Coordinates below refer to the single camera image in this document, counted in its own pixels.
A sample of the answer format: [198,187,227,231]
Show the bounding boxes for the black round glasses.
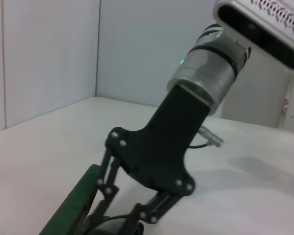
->
[87,212,145,235]

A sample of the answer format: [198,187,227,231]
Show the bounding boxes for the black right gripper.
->
[83,84,211,225]

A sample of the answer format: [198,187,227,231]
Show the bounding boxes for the right wrist connector with cable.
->
[187,125,225,149]

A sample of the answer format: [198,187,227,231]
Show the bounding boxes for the green glasses case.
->
[38,164,106,235]

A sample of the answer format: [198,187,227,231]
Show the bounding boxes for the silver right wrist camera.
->
[212,0,294,71]

